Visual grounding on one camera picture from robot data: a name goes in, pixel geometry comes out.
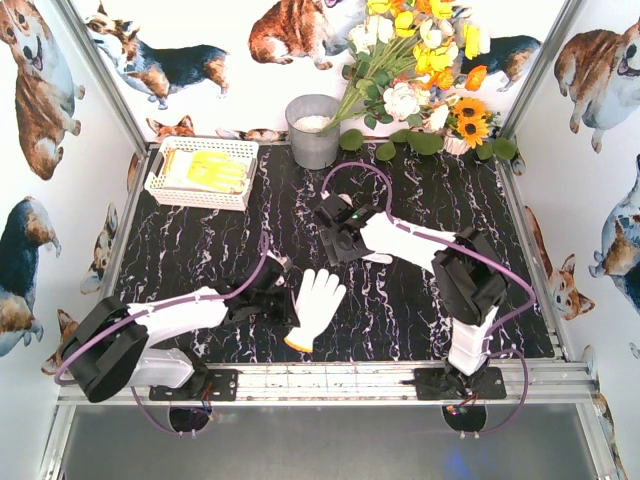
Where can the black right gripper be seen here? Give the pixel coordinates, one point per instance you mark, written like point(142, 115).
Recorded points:
point(329, 212)

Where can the artificial flower bouquet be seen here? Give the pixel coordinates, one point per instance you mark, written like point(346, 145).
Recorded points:
point(409, 58)

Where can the white plastic storage basket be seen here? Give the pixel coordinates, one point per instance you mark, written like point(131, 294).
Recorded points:
point(239, 150)

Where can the white glove orange cuff top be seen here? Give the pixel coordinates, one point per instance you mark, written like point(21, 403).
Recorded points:
point(379, 258)

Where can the grey metal bucket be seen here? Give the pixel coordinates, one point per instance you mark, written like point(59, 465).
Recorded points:
point(314, 139)

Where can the small sunflower pot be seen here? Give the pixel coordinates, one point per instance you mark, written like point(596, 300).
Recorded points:
point(472, 127)

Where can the white glove orange cuff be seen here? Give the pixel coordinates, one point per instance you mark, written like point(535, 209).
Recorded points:
point(209, 171)
point(379, 258)

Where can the aluminium front rail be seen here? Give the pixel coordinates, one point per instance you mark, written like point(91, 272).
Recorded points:
point(506, 381)

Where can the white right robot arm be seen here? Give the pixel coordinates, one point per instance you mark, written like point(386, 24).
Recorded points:
point(465, 267)

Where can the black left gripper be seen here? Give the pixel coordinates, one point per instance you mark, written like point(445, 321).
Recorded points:
point(282, 298)

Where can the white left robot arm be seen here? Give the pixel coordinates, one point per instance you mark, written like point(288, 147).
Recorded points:
point(116, 345)

